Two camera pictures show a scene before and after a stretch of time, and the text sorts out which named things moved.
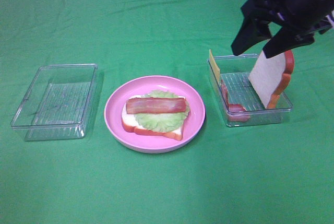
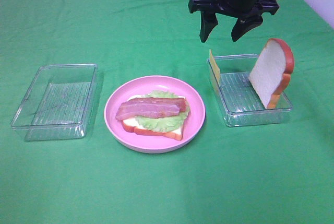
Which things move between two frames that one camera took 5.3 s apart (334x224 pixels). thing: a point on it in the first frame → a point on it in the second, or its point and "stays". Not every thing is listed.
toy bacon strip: (156, 105) stays
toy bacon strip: (236, 112) → (145, 110)
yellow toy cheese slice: (214, 66) stays
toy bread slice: (130, 124) stays
